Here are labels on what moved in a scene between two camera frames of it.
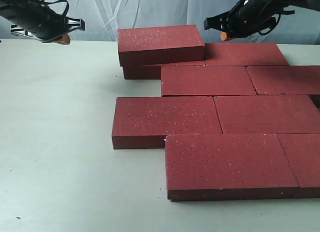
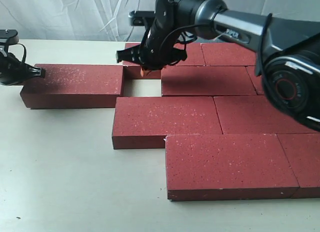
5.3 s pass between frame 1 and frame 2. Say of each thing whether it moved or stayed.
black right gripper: moved
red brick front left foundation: stayed
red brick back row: stayed
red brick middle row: stayed
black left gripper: moved
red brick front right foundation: stayed
